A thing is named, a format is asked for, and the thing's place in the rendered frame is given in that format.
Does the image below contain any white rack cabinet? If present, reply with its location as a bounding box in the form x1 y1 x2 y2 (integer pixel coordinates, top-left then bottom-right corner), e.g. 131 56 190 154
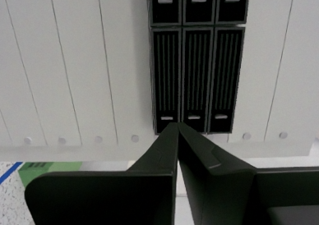
0 0 319 162

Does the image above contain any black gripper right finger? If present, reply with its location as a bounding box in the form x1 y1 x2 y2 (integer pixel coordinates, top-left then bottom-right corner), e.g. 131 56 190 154
177 122 319 225

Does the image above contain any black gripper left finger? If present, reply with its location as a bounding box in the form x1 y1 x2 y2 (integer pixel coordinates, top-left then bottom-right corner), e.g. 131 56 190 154
24 122 179 225

